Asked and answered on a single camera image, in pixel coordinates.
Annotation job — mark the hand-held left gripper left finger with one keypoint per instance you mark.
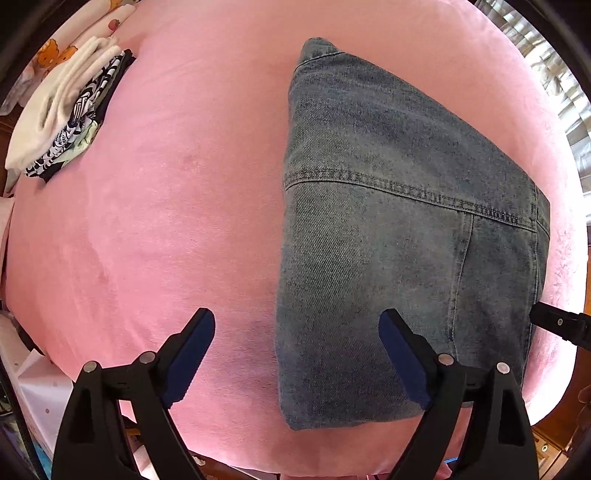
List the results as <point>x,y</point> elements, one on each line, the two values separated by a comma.
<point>189,364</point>

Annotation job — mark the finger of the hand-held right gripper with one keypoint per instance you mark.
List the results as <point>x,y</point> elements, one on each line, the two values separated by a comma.
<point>558,322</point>

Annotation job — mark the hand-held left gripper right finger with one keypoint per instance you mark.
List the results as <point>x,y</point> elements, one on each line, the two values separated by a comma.
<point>406,364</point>

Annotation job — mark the blue denim jacket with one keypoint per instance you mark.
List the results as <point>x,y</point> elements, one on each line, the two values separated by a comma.
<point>392,207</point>

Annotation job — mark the wooden drawer cabinet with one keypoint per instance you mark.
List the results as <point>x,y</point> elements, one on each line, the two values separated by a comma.
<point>554,443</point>

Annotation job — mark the white dotted paper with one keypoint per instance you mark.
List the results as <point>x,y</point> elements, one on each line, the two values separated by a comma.
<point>37,397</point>

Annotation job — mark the light green folded garment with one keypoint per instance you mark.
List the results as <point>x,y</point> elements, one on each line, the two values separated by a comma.
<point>78,145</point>

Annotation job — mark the wooden headboard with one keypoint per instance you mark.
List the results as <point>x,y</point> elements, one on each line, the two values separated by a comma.
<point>7,152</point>

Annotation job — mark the cream folded garment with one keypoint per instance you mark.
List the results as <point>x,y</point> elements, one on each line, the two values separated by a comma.
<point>51,106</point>

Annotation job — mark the bear print quilt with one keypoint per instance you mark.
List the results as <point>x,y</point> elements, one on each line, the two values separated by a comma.
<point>69,32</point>

